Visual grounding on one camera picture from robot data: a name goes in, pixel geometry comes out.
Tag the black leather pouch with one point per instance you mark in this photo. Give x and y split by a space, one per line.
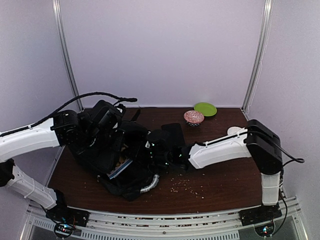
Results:
175 134

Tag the purple dog reader book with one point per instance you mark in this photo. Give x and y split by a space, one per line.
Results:
123 162

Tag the black student backpack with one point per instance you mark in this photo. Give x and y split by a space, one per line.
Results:
118 157

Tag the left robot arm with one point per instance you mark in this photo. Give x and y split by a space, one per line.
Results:
61 129

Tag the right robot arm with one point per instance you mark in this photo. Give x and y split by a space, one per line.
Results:
254 141

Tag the red patterned bowl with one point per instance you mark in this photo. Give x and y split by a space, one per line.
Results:
193 118

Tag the green plate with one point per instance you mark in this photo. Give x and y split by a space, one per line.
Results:
207 109

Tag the white bowl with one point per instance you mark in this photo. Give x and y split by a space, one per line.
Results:
233 130

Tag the right aluminium frame post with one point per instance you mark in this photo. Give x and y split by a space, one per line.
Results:
261 48

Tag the aluminium frame post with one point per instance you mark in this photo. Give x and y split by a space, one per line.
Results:
261 48
63 43

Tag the left aluminium frame post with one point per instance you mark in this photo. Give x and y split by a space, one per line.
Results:
63 43

